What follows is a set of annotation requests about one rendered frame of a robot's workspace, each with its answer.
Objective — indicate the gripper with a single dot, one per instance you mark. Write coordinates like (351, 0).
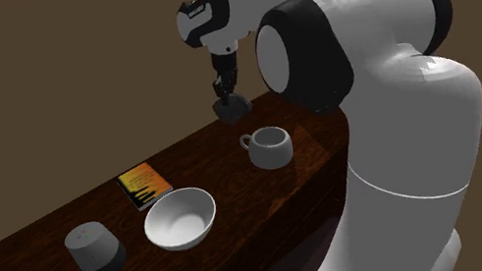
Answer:
(224, 64)

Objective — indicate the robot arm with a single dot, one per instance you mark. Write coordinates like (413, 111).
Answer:
(414, 127)

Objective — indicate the dark grey rounded object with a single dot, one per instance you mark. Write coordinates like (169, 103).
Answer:
(233, 111)

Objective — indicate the white mug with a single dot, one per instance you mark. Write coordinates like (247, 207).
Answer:
(271, 150)

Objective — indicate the dark wooden table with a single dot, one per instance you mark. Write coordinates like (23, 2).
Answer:
(242, 202)

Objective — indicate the yellow orange book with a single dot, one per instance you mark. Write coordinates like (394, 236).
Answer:
(146, 184)

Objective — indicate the white bowl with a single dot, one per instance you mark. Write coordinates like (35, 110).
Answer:
(180, 222)

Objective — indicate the grey smart speaker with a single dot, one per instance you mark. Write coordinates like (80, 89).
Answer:
(93, 251)

